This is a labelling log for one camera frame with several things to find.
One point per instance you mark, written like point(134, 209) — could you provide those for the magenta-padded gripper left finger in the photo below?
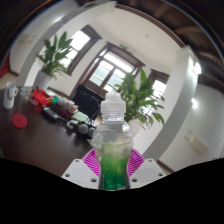
point(81, 171)

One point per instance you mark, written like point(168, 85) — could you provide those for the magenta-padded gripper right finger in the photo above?
point(146, 171)

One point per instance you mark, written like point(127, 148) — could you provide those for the clear bottle with green drink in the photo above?
point(113, 140)

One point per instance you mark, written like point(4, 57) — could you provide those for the grey ball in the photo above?
point(91, 131)
point(83, 128)

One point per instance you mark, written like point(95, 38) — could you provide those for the green notebook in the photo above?
point(80, 116)

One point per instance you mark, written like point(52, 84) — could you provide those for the small black box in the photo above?
point(50, 113)

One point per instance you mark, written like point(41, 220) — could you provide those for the black office chair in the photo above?
point(87, 101)

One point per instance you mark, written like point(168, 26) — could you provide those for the potted plant in white pot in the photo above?
point(143, 96)
point(53, 58)

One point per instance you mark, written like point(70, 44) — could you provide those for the flat round red coaster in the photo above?
point(19, 120)

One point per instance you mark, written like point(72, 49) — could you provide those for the red box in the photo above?
point(41, 97)

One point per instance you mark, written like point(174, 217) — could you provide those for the dark framed window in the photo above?
point(78, 41)
point(159, 86)

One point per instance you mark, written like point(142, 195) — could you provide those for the white mug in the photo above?
point(9, 96)

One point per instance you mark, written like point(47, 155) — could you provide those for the pillar mounted lamp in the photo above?
point(197, 68)

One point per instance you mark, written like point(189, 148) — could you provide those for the green exit sign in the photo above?
point(123, 47)

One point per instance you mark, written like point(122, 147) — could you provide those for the red carpeted staircase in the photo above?
point(3, 68)

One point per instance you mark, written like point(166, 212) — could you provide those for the glowing wall lamp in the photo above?
point(194, 102)

